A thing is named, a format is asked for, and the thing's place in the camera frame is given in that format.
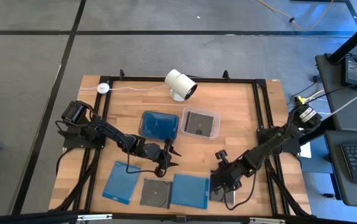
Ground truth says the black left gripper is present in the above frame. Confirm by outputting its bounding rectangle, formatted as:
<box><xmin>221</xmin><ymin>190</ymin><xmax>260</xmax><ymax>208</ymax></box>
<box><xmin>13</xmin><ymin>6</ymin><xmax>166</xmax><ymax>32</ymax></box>
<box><xmin>139</xmin><ymin>138</ymin><xmax>183</xmax><ymax>178</ymax></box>

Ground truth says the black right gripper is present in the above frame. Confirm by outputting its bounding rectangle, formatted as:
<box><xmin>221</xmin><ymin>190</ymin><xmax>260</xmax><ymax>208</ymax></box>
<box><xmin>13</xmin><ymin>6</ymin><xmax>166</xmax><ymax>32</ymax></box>
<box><xmin>210</xmin><ymin>149</ymin><xmax>251</xmax><ymax>191</ymax></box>

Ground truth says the clear jewel case black tray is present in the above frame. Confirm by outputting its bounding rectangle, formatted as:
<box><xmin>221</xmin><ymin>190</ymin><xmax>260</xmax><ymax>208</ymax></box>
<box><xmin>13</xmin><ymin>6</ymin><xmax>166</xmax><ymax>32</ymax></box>
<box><xmin>139</xmin><ymin>177</ymin><xmax>173</xmax><ymax>210</ymax></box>
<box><xmin>184</xmin><ymin>111</ymin><xmax>215</xmax><ymax>138</ymax></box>
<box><xmin>208</xmin><ymin>182</ymin><xmax>238</xmax><ymax>207</ymax></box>

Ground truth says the blue plastic case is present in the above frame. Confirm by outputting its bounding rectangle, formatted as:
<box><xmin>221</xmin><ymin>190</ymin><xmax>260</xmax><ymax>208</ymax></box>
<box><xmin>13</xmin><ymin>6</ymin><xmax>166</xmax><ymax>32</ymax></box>
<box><xmin>141</xmin><ymin>111</ymin><xmax>179</xmax><ymax>140</ymax></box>
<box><xmin>101</xmin><ymin>160</ymin><xmax>142</xmax><ymax>205</ymax></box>
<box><xmin>170</xmin><ymin>173</ymin><xmax>211</xmax><ymax>210</ymax></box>

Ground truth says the smoky grey plastic bin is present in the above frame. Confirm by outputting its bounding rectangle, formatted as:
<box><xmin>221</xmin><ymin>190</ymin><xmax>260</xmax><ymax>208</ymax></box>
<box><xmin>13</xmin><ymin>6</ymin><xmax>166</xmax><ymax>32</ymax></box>
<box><xmin>138</xmin><ymin>110</ymin><xmax>180</xmax><ymax>142</ymax></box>

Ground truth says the clear plastic bin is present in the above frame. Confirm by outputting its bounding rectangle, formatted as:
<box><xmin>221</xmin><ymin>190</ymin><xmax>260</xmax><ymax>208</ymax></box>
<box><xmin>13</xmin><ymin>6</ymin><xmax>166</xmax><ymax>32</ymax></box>
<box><xmin>179</xmin><ymin>106</ymin><xmax>222</xmax><ymax>141</ymax></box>

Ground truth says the white paper sheet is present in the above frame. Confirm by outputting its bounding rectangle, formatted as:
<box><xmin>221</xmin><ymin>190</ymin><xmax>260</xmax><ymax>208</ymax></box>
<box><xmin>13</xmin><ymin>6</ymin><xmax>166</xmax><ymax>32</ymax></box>
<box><xmin>299</xmin><ymin>141</ymin><xmax>313</xmax><ymax>159</ymax></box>

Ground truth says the white round puck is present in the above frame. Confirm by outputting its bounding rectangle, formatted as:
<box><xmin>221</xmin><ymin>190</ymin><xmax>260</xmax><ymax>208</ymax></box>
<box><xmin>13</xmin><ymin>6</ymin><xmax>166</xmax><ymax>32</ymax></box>
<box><xmin>96</xmin><ymin>83</ymin><xmax>111</xmax><ymax>94</ymax></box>

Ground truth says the dark grey side desk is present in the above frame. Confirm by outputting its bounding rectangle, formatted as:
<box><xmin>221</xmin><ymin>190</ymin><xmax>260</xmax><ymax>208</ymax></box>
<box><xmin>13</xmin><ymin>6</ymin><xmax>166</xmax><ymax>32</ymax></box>
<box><xmin>314</xmin><ymin>53</ymin><xmax>357</xmax><ymax>133</ymax></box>
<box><xmin>323</xmin><ymin>129</ymin><xmax>357</xmax><ymax>208</ymax></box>

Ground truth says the black power adapter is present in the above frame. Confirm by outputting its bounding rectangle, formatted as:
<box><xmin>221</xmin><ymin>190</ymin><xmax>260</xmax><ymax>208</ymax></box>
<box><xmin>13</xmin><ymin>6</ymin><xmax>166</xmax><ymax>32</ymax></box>
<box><xmin>341</xmin><ymin>55</ymin><xmax>357</xmax><ymax>88</ymax></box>

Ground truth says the black metal pole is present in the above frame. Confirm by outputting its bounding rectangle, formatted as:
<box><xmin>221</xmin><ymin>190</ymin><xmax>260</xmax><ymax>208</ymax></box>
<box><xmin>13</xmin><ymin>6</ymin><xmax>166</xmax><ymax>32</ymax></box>
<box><xmin>327</xmin><ymin>14</ymin><xmax>357</xmax><ymax>65</ymax></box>

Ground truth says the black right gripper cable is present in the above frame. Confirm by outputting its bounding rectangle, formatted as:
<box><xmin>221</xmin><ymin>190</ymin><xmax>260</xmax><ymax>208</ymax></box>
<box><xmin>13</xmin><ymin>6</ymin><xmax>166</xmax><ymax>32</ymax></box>
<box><xmin>223</xmin><ymin>172</ymin><xmax>257</xmax><ymax>212</ymax></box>

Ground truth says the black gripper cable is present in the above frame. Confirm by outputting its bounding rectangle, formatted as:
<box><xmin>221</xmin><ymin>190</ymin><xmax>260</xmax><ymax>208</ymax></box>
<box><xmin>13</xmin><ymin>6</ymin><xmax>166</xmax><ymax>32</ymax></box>
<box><xmin>223</xmin><ymin>172</ymin><xmax>257</xmax><ymax>212</ymax></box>
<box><xmin>124</xmin><ymin>148</ymin><xmax>162</xmax><ymax>175</ymax></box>

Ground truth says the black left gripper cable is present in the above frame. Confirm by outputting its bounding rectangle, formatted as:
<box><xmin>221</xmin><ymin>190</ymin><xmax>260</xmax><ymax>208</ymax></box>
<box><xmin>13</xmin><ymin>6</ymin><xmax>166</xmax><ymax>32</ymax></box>
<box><xmin>124</xmin><ymin>148</ymin><xmax>162</xmax><ymax>175</ymax></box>

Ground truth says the silver metal bracket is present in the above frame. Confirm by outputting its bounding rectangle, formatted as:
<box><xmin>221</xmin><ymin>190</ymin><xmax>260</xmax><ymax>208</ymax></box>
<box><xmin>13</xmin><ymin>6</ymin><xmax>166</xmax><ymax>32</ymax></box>
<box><xmin>76</xmin><ymin>213</ymin><xmax>113</xmax><ymax>222</ymax></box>
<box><xmin>249</xmin><ymin>217</ymin><xmax>285</xmax><ymax>224</ymax></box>

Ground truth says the black aluminium table frame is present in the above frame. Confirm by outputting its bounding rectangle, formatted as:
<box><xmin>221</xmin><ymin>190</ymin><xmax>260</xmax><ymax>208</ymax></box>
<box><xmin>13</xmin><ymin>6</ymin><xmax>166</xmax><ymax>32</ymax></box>
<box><xmin>53</xmin><ymin>68</ymin><xmax>312</xmax><ymax>218</ymax></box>

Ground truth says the white looped cable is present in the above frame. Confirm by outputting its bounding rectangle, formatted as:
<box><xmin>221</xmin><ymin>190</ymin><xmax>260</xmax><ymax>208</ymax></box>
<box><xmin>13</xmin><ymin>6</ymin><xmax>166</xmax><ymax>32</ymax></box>
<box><xmin>308</xmin><ymin>97</ymin><xmax>333</xmax><ymax>115</ymax></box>

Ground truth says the black power cable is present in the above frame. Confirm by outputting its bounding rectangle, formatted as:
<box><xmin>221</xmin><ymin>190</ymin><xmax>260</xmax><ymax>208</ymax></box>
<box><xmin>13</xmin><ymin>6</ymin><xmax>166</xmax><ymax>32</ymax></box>
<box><xmin>285</xmin><ymin>54</ymin><xmax>357</xmax><ymax>106</ymax></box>

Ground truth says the light grey cable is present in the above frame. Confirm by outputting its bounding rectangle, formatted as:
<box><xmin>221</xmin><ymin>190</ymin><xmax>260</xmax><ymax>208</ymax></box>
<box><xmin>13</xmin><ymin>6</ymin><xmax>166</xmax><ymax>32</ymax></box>
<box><xmin>321</xmin><ymin>83</ymin><xmax>357</xmax><ymax>121</ymax></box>

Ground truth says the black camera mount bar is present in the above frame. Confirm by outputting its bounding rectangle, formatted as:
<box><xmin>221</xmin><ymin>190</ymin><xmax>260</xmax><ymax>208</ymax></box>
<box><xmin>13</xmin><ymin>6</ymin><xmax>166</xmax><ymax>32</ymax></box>
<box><xmin>0</xmin><ymin>210</ymin><xmax>357</xmax><ymax>224</ymax></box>

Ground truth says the yellow cable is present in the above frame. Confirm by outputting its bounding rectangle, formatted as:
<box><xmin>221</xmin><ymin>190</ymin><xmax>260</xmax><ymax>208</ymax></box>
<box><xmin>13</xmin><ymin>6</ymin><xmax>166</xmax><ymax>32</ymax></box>
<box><xmin>257</xmin><ymin>0</ymin><xmax>335</xmax><ymax>32</ymax></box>

